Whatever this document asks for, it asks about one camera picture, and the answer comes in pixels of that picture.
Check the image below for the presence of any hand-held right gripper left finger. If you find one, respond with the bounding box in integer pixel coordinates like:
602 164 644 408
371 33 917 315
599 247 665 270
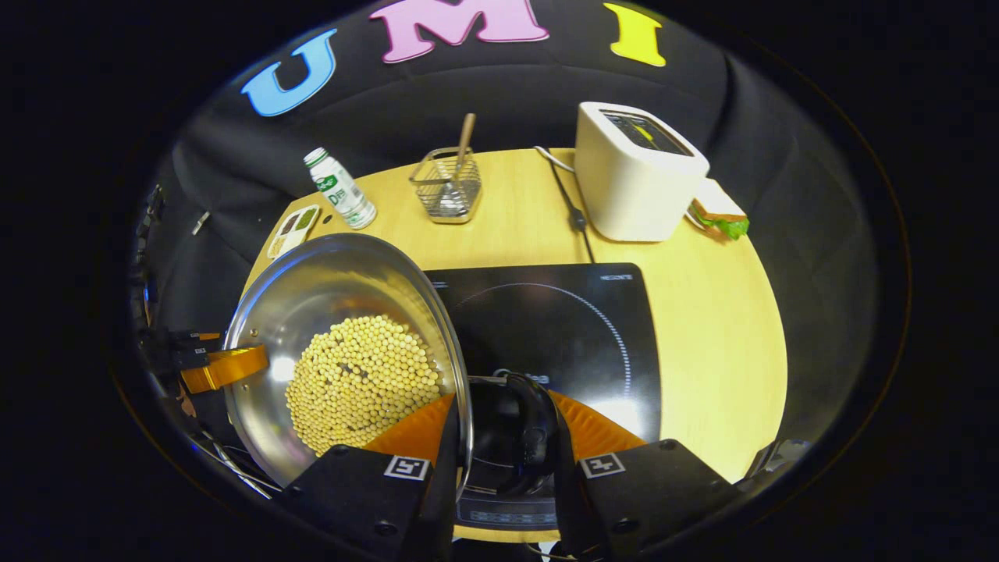
281 393 461 562

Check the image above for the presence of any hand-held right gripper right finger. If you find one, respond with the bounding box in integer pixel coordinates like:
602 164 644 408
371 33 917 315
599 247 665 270
546 390 738 562

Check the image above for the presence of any steel pot with black handle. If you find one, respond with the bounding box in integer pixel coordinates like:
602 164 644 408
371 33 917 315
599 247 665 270
222 233 561 500

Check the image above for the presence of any black induction cooktop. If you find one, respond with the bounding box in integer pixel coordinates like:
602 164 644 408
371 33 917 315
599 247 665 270
425 262 663 532

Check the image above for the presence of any pile of yellow soybeans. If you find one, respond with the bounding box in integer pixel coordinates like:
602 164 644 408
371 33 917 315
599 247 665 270
285 314 444 457

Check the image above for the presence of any white divided seasoning dish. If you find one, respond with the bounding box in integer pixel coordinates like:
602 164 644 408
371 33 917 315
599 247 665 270
267 205 322 260

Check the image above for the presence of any white drink bottle green label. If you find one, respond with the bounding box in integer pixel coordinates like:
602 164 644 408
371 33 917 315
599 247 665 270
304 148 378 230

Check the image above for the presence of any white toaster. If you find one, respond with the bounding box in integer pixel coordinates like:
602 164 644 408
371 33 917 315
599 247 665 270
574 101 710 243

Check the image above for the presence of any sandwich with lettuce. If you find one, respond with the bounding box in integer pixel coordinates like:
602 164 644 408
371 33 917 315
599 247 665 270
687 178 751 240

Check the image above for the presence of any wooden spoon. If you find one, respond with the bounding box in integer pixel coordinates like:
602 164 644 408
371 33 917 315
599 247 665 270
437 113 477 215

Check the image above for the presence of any wire mesh utensil holder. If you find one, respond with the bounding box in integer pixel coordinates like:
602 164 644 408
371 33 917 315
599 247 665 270
409 147 482 225

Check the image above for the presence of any toaster power cord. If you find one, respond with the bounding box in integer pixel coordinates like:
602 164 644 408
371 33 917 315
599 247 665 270
535 146 595 264

